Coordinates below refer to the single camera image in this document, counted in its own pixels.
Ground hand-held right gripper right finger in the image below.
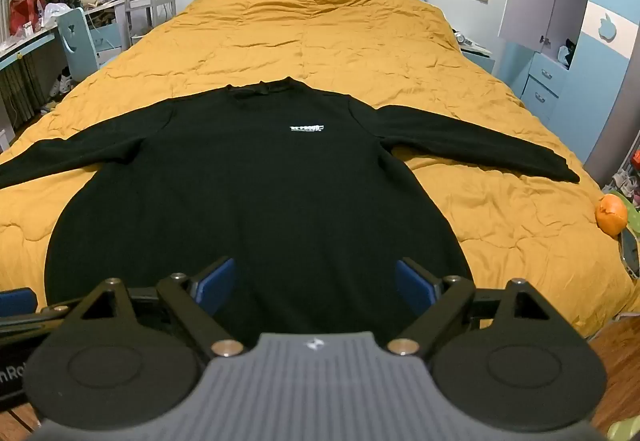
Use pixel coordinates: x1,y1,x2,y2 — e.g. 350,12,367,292
387,258,568,358

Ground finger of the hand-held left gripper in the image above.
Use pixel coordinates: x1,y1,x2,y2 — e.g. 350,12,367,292
0,287,71,339

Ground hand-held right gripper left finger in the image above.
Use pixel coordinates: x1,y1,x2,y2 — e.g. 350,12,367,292
64,257,246,357

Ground black long-sleeve sweater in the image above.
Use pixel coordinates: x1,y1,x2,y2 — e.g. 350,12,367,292
0,77,581,347

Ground green striped curtain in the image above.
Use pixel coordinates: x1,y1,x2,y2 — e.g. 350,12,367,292
0,53,52,132

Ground white shoes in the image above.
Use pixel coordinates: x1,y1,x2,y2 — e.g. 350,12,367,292
47,68,77,100

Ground white shelf with jars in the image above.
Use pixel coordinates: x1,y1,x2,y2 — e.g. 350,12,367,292
600,141,640,212

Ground blue nightstand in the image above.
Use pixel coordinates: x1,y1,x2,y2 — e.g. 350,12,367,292
456,33,497,72

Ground white desk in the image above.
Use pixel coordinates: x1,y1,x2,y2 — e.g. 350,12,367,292
0,27,59,72

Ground yellow quilt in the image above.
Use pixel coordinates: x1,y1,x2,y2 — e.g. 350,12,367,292
0,0,636,338

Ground blue chair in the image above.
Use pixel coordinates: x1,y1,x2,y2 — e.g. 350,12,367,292
56,7,124,82

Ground grey trolley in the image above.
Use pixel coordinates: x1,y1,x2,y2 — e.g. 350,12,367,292
124,0,177,46

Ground blue and white wardrobe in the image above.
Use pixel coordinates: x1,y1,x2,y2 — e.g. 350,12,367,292
497,0,640,168

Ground red bag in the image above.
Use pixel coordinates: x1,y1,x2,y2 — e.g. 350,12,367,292
9,0,46,36

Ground white plastic bag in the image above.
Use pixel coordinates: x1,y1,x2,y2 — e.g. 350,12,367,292
42,2,74,30

